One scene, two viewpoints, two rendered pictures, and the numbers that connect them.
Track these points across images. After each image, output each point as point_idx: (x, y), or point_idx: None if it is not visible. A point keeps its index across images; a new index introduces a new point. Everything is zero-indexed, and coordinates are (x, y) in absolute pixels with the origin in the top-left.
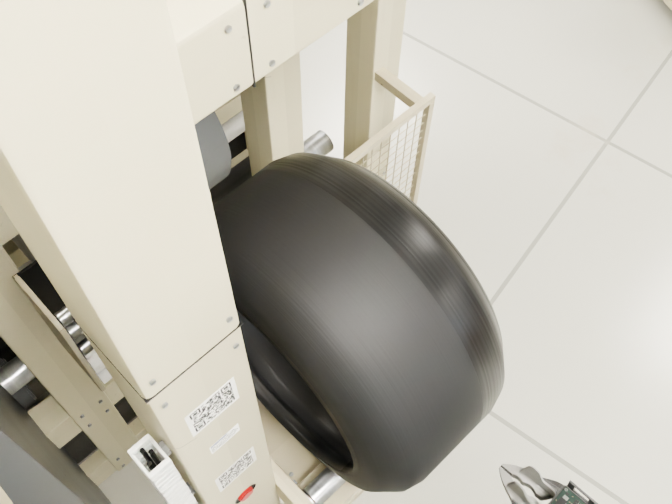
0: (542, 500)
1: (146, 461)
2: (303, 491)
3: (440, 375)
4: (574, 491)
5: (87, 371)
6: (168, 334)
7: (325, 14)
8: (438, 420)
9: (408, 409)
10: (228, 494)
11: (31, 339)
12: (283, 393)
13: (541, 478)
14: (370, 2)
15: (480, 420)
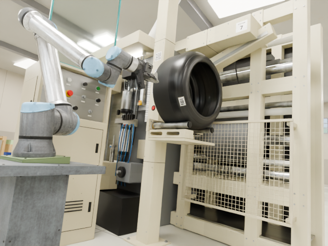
0: (150, 78)
1: None
2: (156, 122)
3: (171, 59)
4: (151, 67)
5: None
6: (159, 30)
7: (220, 35)
8: (163, 66)
9: (163, 61)
10: (152, 99)
11: None
12: None
13: (154, 73)
14: (230, 37)
15: (168, 79)
